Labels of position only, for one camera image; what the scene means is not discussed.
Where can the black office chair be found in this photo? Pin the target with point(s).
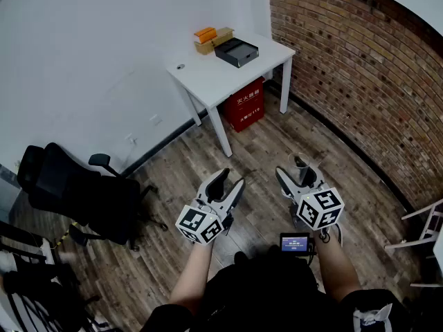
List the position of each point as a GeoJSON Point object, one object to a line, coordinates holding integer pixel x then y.
{"type": "Point", "coordinates": [86, 199]}

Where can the white frame chair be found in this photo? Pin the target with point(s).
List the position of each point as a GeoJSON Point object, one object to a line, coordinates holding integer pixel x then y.
{"type": "Point", "coordinates": [427, 227]}

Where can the person's black clothing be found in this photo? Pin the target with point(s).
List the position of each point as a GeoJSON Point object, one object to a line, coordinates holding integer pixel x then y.
{"type": "Point", "coordinates": [270, 296]}

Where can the red fire equipment box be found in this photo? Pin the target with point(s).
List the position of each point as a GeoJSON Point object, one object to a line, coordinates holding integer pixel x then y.
{"type": "Point", "coordinates": [245, 111]}

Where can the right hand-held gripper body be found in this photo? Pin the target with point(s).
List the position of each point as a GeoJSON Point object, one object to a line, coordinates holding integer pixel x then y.
{"type": "Point", "coordinates": [320, 207]}

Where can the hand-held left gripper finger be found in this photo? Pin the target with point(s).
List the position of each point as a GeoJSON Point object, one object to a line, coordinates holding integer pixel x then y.
{"type": "Point", "coordinates": [234, 197]}
{"type": "Point", "coordinates": [216, 185]}

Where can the white table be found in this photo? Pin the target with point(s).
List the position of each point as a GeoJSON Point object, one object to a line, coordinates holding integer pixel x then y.
{"type": "Point", "coordinates": [221, 81]}

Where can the person's left forearm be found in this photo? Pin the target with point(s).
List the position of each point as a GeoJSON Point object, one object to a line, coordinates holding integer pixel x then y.
{"type": "Point", "coordinates": [190, 278]}

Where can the person's right forearm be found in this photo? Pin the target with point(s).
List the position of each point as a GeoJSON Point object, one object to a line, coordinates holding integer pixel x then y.
{"type": "Point", "coordinates": [337, 268]}

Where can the woven straw box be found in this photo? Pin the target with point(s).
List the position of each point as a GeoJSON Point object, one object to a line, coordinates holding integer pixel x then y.
{"type": "Point", "coordinates": [225, 33]}

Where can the small chest-mounted screen device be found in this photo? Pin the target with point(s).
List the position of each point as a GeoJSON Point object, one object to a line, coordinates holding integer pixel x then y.
{"type": "Point", "coordinates": [294, 243]}

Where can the black metal rack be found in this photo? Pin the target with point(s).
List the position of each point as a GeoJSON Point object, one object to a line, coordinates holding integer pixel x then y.
{"type": "Point", "coordinates": [31, 289]}

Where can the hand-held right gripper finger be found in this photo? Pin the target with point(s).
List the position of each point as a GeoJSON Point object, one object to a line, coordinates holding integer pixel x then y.
{"type": "Point", "coordinates": [285, 183]}
{"type": "Point", "coordinates": [315, 176]}

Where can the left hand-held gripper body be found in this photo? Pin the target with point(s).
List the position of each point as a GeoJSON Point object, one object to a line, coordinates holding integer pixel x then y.
{"type": "Point", "coordinates": [199, 221]}

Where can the orange box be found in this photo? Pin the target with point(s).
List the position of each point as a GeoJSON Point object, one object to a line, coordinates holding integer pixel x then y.
{"type": "Point", "coordinates": [205, 34]}

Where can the white wall socket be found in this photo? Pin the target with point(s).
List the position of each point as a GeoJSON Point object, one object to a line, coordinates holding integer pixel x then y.
{"type": "Point", "coordinates": [131, 139]}
{"type": "Point", "coordinates": [156, 119]}

